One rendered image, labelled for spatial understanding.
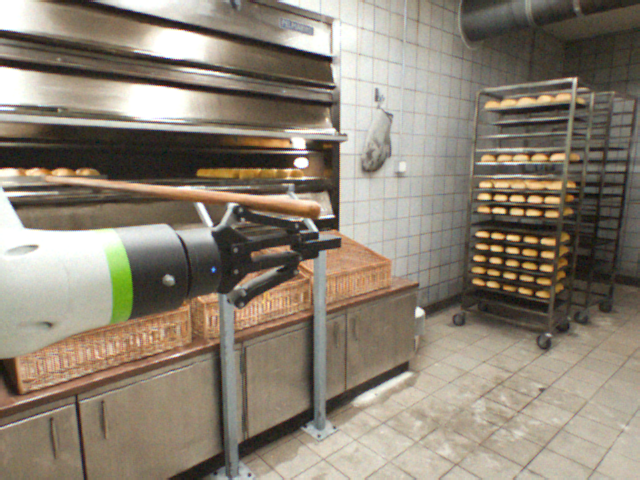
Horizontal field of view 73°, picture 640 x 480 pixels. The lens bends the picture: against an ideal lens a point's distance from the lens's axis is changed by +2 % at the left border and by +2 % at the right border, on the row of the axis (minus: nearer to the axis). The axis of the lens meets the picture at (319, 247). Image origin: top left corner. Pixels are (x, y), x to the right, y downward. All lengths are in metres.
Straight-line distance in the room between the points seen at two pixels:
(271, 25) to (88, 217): 1.35
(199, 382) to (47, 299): 1.41
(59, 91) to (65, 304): 1.68
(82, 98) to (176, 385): 1.19
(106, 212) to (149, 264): 1.65
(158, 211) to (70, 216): 0.36
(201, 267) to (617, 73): 5.38
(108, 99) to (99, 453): 1.35
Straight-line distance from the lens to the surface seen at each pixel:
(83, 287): 0.41
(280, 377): 2.01
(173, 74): 2.21
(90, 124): 1.90
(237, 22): 2.45
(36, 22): 2.07
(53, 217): 2.03
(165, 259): 0.44
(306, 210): 0.72
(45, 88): 2.04
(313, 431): 2.23
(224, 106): 2.30
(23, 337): 0.41
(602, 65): 5.69
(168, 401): 1.75
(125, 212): 2.10
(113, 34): 2.14
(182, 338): 1.74
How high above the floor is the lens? 1.26
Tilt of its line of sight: 11 degrees down
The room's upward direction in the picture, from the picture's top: straight up
